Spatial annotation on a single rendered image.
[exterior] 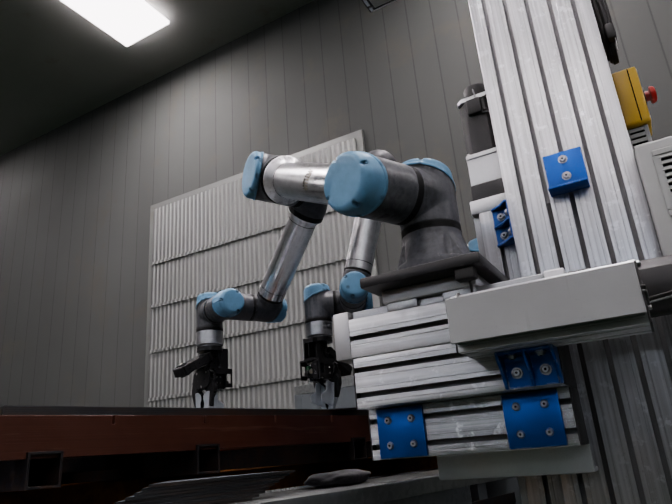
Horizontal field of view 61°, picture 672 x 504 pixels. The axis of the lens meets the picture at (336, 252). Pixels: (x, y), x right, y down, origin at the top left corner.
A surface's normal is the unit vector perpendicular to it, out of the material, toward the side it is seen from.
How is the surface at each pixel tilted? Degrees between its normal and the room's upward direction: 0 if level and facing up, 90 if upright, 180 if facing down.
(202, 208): 90
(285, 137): 90
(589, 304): 90
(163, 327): 90
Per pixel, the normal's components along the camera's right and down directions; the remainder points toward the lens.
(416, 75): -0.49, -0.25
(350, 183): -0.75, -0.11
